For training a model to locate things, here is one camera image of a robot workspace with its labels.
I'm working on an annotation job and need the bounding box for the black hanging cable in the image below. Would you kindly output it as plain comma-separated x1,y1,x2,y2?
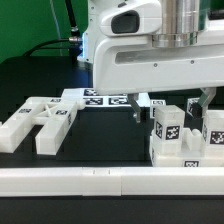
64,0,80,38

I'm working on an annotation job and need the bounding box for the white chair seat part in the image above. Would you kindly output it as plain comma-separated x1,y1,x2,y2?
149,128,224,167

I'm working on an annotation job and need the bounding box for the white chair back frame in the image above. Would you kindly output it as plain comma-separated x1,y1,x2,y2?
0,97,85,155

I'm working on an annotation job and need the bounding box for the white marker base plate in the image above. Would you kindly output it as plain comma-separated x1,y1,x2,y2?
60,87,151,108

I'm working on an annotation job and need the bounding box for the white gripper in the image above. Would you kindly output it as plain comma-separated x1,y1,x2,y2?
93,33,224,123

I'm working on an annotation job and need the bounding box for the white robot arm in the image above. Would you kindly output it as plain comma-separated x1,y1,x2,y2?
78,0,224,116

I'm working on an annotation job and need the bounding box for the black cable on table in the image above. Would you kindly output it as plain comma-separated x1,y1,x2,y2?
22,37,83,57

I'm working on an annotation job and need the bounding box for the white front rail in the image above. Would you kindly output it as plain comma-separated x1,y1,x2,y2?
0,167,224,197

